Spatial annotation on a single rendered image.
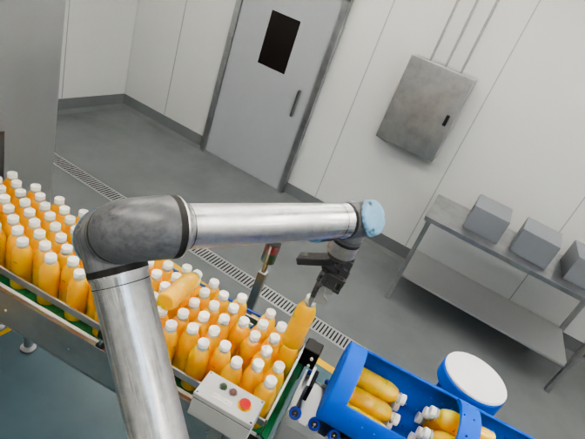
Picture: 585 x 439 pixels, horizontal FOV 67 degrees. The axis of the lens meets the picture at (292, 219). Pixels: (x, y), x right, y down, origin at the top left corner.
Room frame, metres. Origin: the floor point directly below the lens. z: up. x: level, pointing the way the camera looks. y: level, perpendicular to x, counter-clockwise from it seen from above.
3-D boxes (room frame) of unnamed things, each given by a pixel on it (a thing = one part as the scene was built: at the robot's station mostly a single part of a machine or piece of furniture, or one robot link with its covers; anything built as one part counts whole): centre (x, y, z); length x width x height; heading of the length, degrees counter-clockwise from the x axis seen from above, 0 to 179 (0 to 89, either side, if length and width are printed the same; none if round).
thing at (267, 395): (1.03, -0.12, 1.00); 0.07 x 0.07 x 0.19
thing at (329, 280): (1.17, -0.18, 1.50); 0.09 x 0.08 x 0.12; 79
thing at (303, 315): (1.18, -0.15, 1.26); 0.07 x 0.07 x 0.19
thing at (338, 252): (1.18, -0.17, 1.58); 0.10 x 0.09 x 0.05; 169
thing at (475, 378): (1.53, -0.99, 1.03); 0.28 x 0.28 x 0.01
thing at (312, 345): (1.37, -0.27, 0.95); 0.10 x 0.07 x 0.10; 169
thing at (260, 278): (1.59, 0.04, 0.55); 0.04 x 0.04 x 1.10; 79
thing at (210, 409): (0.92, -0.02, 1.05); 0.20 x 0.10 x 0.10; 79
